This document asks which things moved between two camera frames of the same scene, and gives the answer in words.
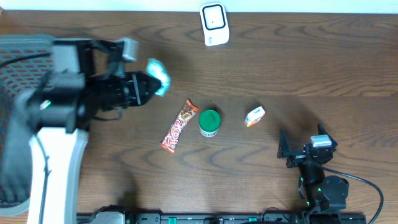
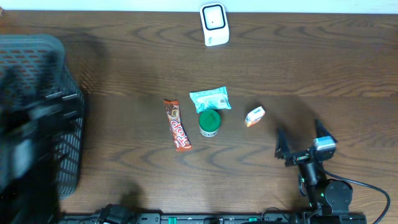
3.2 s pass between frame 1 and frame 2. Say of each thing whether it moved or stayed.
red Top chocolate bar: moved
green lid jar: stayed
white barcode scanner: stayed
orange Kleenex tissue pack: stayed
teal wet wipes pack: moved
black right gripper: stayed
